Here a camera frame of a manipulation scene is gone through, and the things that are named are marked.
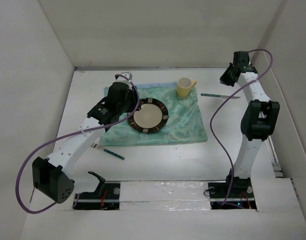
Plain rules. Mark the silver table knife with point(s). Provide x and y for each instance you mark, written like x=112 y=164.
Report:
x=219 y=96

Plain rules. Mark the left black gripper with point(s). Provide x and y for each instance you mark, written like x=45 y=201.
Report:
x=132 y=94

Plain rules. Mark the yellow cup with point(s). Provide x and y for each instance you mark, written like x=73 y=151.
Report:
x=184 y=86

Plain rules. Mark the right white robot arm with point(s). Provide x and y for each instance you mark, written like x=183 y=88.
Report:
x=260 y=117

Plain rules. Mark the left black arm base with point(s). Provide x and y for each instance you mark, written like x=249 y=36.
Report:
x=105 y=197

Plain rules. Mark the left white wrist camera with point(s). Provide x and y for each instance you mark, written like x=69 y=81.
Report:
x=125 y=78

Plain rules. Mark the green patterned cloth napkin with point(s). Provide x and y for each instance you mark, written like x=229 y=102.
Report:
x=184 y=125

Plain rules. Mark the fork with teal handle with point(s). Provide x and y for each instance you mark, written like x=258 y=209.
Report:
x=98 y=147

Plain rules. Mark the dark rimmed cream plate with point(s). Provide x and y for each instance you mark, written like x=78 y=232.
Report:
x=151 y=118

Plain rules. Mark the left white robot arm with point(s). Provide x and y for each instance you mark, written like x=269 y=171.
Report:
x=53 y=175

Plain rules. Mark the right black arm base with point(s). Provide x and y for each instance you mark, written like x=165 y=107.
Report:
x=231 y=194

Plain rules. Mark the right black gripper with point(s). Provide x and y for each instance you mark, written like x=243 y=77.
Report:
x=223 y=79

